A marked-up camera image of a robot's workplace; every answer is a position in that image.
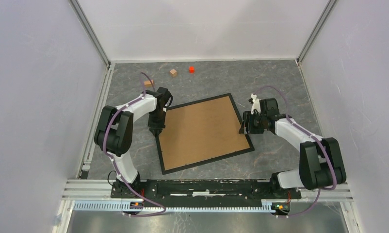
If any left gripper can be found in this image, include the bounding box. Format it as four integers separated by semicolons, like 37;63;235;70
148;110;166;135

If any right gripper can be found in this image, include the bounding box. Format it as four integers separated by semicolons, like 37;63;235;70
238;111;266;134

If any black picture frame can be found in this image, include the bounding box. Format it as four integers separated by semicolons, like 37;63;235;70
154;93;256;176

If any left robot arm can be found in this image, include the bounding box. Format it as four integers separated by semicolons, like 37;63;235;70
94;87;173;198

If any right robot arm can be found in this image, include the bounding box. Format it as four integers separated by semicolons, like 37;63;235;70
239;95;347;198

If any brown wooden block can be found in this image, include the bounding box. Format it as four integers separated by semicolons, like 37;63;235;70
144;80;154;88

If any light wooden cube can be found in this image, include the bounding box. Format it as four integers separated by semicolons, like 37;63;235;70
169;69;178;77

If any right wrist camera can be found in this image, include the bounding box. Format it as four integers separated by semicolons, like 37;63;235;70
248;93;261;115

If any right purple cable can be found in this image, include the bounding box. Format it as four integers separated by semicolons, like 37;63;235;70
254;85;338;217

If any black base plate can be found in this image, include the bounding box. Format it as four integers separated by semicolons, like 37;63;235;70
111;179;302;206

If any aluminium rail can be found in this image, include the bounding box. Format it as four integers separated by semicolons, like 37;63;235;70
63;180;353;214

